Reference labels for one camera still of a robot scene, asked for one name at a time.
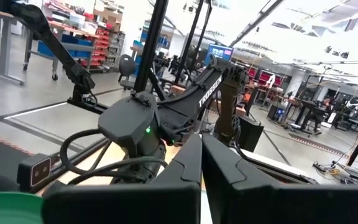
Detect green plastic plate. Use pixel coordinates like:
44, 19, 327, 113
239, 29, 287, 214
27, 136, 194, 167
0, 190, 45, 224

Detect black diagonal frame strut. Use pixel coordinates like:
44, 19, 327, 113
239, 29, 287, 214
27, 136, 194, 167
0, 0, 96, 95

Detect black table-level camera box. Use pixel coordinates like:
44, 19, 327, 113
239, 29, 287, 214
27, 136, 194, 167
16, 153, 60, 191

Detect black work table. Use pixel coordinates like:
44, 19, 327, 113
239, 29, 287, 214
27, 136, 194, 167
292, 98, 328, 136

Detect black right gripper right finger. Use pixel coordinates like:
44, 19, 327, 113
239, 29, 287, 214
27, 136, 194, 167
202, 134, 358, 224

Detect black office chair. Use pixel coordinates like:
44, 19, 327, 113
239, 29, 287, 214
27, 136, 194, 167
117, 54, 139, 91

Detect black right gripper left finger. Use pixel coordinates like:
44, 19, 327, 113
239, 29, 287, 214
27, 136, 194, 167
41, 133, 203, 224

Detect cardboard boxes on shelf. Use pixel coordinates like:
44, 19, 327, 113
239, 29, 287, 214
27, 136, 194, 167
93, 5, 124, 32

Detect thin black frame pole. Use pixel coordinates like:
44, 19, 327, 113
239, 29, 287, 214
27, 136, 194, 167
174, 0, 206, 85

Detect blue computer monitor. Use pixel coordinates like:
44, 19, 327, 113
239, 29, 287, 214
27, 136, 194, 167
204, 43, 234, 66

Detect black control box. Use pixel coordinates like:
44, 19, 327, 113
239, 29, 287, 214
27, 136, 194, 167
237, 115, 265, 154

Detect thick black frame pole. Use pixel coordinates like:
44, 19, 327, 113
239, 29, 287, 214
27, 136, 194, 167
133, 0, 170, 94

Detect grey desk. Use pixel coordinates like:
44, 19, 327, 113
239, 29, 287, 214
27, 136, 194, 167
0, 9, 26, 86

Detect black overhead frame beam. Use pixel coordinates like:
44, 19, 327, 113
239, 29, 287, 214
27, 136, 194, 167
228, 0, 285, 48

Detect black looped cable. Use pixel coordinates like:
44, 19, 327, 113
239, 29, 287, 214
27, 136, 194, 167
59, 128, 169, 185

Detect shelf with red bins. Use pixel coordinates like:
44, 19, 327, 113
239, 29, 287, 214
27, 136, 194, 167
80, 27, 126, 73

